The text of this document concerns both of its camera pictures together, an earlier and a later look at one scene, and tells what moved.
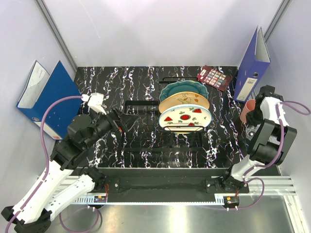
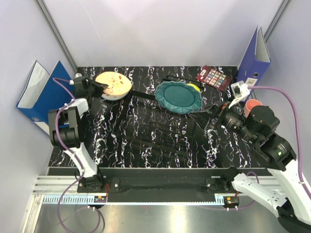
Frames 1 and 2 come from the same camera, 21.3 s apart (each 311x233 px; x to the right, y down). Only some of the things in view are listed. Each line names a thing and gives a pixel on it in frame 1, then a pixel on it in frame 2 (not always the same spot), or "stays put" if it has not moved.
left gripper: x=120 y=121 -> x=100 y=87
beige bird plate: x=183 y=98 -> x=118 y=83
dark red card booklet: x=214 y=77 stays put
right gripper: x=250 y=120 -> x=218 y=110
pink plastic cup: x=250 y=106 stays put
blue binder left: x=42 y=89 stays put
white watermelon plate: x=185 y=115 -> x=114 y=97
